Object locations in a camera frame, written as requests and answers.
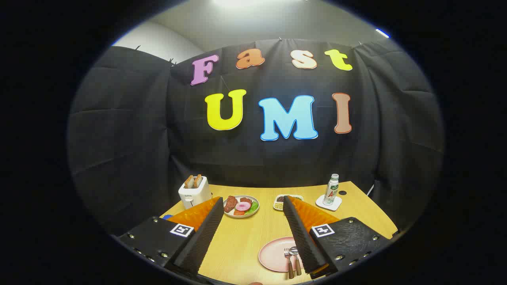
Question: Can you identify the pink round plate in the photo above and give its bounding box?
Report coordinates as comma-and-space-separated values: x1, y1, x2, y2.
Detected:
258, 237, 313, 273

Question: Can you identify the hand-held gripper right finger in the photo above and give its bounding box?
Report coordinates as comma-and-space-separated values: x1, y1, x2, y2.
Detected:
282, 195, 391, 279

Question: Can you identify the white drink bottle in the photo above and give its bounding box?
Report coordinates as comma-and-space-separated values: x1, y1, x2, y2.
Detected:
323, 174, 340, 205

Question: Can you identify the white toaster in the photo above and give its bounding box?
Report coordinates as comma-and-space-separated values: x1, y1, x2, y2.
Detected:
178, 176, 212, 209

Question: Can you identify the white square coaster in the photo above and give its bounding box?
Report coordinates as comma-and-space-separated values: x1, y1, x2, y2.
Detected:
316, 194, 342, 211

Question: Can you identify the metal fork with wooden handle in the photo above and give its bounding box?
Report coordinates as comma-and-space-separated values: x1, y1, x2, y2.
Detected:
284, 248, 295, 279

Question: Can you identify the metal spoon with wooden handle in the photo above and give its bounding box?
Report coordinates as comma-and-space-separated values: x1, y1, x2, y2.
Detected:
289, 246, 302, 276

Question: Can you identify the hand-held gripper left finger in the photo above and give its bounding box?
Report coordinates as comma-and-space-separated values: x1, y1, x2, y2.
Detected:
119, 197, 225, 277

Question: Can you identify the round plate of food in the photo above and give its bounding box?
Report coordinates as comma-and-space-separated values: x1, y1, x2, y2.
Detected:
223, 195, 260, 219

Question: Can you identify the white divided grain dish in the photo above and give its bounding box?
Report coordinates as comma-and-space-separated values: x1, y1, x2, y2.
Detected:
273, 194, 304, 211

